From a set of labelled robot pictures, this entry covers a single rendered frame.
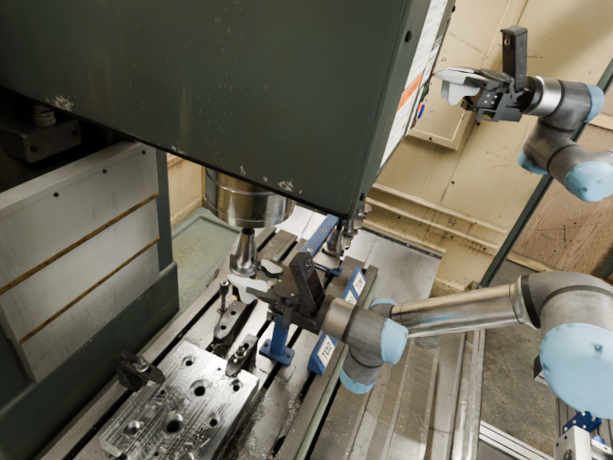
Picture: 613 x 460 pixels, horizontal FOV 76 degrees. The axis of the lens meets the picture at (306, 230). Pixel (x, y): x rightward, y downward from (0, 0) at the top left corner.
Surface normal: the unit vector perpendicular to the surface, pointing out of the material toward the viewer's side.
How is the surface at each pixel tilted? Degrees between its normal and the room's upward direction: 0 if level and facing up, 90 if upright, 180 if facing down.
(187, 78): 90
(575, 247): 90
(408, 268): 24
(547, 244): 90
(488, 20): 90
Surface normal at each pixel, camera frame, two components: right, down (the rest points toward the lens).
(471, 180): -0.40, 0.50
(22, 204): 0.90, 0.37
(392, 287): -0.01, -0.51
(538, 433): 0.16, -0.79
